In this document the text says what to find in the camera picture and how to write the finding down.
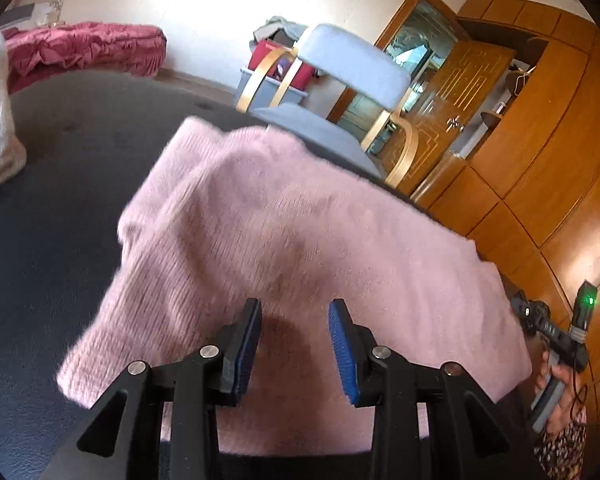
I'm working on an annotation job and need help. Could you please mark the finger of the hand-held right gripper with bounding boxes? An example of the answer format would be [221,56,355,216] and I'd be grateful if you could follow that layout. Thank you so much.
[510,292,537,334]

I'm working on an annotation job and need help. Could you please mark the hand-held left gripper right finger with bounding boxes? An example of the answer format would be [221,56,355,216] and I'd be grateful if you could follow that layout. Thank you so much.
[328,298,548,480]

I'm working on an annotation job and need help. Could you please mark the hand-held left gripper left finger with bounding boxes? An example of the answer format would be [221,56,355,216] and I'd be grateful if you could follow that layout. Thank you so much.
[40,297,263,480]

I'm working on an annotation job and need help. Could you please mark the pink knit sweater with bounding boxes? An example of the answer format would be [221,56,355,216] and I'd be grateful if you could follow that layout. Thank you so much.
[56,116,533,453]

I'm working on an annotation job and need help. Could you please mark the person's right forearm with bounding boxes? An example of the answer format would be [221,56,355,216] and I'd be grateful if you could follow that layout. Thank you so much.
[535,405,588,476]

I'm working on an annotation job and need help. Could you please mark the grey clothes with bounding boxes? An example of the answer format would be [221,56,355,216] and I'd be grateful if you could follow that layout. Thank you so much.
[252,17,308,43]

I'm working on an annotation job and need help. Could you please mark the person's right hand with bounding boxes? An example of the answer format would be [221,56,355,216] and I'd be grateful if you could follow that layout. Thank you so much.
[535,352,583,433]

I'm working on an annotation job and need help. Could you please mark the orange wooden wardrobe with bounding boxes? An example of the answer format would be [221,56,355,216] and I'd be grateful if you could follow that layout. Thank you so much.
[412,0,600,401]

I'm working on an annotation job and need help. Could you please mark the wooden door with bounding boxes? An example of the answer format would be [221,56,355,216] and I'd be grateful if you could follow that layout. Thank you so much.
[367,40,518,196]

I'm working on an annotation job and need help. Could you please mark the etched glass door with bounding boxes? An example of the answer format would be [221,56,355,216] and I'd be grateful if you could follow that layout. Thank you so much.
[380,0,458,91]

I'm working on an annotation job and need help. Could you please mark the blue-grey wooden armchair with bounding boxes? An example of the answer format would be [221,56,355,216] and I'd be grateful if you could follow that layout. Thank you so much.
[235,23,420,188]

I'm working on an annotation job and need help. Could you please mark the red bag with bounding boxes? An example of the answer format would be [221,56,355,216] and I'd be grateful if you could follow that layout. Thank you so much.
[247,40,316,90]

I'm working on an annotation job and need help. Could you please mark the beige knit sweater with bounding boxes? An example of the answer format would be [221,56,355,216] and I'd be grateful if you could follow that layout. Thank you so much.
[0,135,28,201]

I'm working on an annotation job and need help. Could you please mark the pink ruffled bedspread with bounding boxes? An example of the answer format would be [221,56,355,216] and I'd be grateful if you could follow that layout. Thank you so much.
[2,21,168,95]

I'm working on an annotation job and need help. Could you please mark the white patterned box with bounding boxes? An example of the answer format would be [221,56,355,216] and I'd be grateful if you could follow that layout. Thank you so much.
[32,1,62,26]

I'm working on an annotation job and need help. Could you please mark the grey headboard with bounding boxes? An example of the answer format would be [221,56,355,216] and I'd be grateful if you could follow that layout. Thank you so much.
[0,4,36,28]

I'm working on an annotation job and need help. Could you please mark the black cable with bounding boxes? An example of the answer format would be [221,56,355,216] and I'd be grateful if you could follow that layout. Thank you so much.
[572,367,588,413]

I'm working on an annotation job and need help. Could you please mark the wooden door frame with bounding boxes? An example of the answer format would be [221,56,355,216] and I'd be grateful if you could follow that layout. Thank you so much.
[327,0,473,126]

